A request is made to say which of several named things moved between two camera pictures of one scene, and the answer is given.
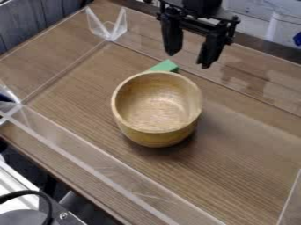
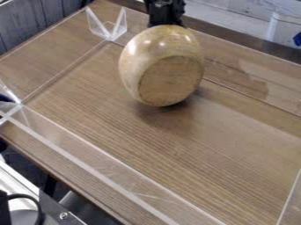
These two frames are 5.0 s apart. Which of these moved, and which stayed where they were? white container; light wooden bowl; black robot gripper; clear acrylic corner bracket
Moved: light wooden bowl; black robot gripper
Stayed: clear acrylic corner bracket; white container
